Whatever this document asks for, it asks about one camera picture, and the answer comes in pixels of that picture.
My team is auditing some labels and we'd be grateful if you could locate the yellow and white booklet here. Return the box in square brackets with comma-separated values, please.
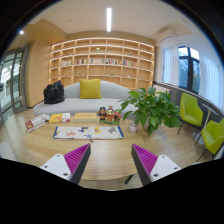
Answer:
[50, 113, 70, 123]

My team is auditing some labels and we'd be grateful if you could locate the yellow cushion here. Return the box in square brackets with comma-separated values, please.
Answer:
[79, 79, 101, 99]

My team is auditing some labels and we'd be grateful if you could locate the colourful figurine toy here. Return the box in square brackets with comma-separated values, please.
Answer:
[97, 106, 121, 125]

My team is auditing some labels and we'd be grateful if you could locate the green potted plant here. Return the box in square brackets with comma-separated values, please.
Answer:
[121, 87, 180, 135]

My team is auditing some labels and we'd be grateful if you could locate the glass door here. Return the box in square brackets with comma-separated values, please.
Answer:
[0, 47, 29, 113]

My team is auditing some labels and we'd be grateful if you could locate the red and white magazine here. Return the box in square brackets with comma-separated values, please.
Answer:
[25, 114, 50, 132]

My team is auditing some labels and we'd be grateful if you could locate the dark framed window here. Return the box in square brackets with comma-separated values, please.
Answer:
[178, 46, 200, 93]

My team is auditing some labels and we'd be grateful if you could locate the yellow book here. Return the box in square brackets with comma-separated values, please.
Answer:
[74, 113, 97, 121]

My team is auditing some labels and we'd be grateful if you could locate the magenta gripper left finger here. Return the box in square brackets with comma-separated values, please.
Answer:
[40, 142, 92, 185]

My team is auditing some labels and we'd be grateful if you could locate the white air conditioner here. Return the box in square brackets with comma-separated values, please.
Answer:
[158, 28, 176, 43]

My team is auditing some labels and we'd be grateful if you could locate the lime green chair near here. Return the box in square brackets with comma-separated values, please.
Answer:
[198, 118, 224, 158]

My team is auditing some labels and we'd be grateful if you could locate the ceiling strip light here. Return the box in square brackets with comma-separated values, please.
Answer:
[106, 8, 112, 32]

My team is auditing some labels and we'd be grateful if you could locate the white curtain left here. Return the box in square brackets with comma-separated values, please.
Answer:
[163, 47, 180, 86]

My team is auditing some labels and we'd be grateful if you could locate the white curtain right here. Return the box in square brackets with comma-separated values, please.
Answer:
[199, 55, 224, 112]

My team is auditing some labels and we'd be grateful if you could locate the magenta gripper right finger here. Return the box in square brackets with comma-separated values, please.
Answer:
[130, 143, 182, 187]

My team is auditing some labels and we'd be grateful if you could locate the wooden wall bookshelf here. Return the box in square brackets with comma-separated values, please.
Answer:
[48, 37, 154, 90]

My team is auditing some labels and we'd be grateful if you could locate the lime green chair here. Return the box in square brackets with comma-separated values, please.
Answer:
[198, 118, 224, 158]
[176, 92, 205, 136]

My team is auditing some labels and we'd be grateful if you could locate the white patterned towel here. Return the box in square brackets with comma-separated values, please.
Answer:
[53, 126, 124, 140]

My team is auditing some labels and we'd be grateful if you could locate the grey curved sofa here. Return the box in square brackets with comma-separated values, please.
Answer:
[33, 81, 129, 116]

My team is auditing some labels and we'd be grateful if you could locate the black bag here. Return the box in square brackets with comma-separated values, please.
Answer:
[44, 81, 65, 104]

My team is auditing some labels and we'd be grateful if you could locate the lime green chair far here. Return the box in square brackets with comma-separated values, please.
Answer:
[176, 92, 205, 136]

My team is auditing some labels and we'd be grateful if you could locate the white curtain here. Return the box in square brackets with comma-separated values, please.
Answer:
[199, 55, 224, 112]
[163, 47, 180, 86]

